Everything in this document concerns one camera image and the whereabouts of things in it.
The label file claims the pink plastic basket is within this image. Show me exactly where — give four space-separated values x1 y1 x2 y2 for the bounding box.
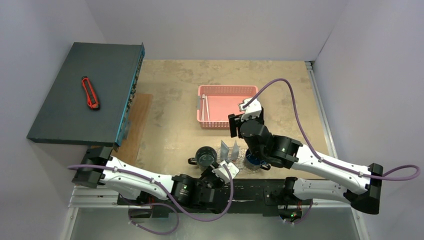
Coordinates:
196 85 258 130

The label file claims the red cap toothpaste tube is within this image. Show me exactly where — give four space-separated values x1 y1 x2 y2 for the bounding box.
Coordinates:
229 140 240 162

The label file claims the dark green mug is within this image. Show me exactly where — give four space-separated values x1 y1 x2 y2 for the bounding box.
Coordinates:
187 146 218 171

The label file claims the white toothpaste tube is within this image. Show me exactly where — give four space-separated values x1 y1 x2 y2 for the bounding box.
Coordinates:
220 140 230 161

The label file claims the dark blue cup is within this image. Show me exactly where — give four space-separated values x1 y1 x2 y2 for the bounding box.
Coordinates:
244 149 271 171

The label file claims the clear textured oval tray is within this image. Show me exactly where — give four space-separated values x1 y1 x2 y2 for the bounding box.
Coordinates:
215 147 262 175

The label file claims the white toothbrush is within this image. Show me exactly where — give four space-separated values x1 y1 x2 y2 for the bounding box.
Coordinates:
201 94 210 122

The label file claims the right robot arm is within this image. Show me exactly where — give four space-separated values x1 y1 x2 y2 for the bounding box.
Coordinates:
228 112 384 215

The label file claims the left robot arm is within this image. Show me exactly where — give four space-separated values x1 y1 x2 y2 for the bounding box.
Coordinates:
68 146 240 210

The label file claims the red utility knife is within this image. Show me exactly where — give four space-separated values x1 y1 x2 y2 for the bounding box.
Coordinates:
81 76 100 111

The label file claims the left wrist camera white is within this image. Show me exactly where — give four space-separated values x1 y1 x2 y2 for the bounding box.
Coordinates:
212 161 240 184

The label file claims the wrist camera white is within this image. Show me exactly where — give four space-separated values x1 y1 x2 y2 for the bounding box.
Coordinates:
212 161 240 184
238 97 262 122

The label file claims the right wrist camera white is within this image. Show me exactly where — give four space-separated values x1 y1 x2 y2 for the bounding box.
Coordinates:
238 97 262 122

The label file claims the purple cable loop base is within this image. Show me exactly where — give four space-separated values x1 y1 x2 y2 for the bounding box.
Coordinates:
127 202 180 236

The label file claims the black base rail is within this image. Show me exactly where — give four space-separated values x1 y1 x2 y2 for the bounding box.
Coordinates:
117 177 342 220

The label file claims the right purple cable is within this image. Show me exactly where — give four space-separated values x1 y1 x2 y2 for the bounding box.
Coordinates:
243 78 422 226

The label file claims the dark grey network switch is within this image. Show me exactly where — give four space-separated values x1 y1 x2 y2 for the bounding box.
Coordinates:
27 42 145 149

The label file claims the aluminium frame rail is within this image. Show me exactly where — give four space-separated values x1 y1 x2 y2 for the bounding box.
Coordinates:
305 61 370 240

